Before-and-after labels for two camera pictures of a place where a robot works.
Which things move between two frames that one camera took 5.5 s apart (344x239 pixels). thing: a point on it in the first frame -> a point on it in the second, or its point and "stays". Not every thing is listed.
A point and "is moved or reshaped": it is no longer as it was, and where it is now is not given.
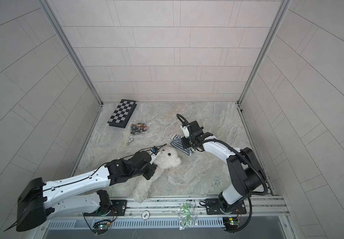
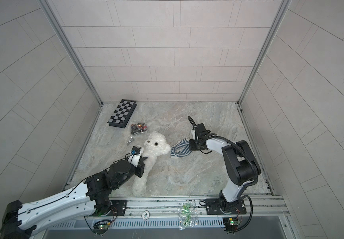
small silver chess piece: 129,141 stays
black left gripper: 152,171 -> 140,168
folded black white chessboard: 122,113 stays
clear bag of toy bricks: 138,127 stays
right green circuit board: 231,223 stays
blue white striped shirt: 176,142 is moved or reshaped
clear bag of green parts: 187,215 stays
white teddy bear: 168,158 -> 155,146
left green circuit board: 101,226 stays
